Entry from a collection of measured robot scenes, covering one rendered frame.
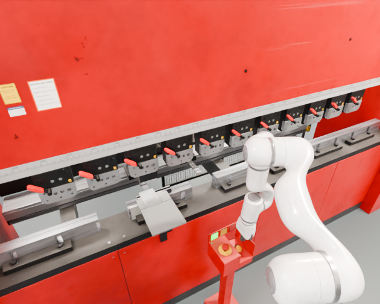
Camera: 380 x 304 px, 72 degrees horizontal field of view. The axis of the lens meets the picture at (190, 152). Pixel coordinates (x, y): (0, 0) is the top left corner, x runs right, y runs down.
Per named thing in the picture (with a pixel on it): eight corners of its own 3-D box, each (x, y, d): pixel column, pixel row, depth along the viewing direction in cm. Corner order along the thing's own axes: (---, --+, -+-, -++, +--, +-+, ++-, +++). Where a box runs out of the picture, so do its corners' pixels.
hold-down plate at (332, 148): (315, 159, 194) (316, 155, 193) (309, 155, 199) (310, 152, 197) (342, 149, 206) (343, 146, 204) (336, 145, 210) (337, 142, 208)
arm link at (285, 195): (295, 307, 69) (354, 303, 69) (313, 303, 59) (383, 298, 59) (256, 149, 96) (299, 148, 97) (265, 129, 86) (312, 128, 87)
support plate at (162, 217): (152, 236, 123) (152, 235, 123) (136, 201, 143) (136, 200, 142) (186, 223, 130) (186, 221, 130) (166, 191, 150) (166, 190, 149)
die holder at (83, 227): (-7, 271, 122) (-16, 259, 117) (-6, 260, 126) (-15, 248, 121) (101, 231, 141) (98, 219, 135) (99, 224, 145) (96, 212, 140)
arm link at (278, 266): (330, 332, 72) (360, 285, 59) (264, 338, 71) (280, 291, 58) (310, 289, 82) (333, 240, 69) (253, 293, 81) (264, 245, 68)
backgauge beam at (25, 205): (8, 227, 143) (0, 213, 137) (9, 210, 154) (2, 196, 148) (309, 131, 229) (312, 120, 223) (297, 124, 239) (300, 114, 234)
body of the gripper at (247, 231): (236, 213, 132) (233, 227, 139) (249, 228, 125) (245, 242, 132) (248, 208, 135) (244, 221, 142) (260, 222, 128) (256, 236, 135)
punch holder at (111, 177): (89, 191, 123) (81, 163, 114) (87, 181, 129) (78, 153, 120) (121, 181, 128) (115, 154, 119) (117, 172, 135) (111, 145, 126)
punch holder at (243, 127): (231, 148, 153) (233, 123, 144) (222, 142, 159) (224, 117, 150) (251, 142, 158) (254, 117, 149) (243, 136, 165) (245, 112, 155)
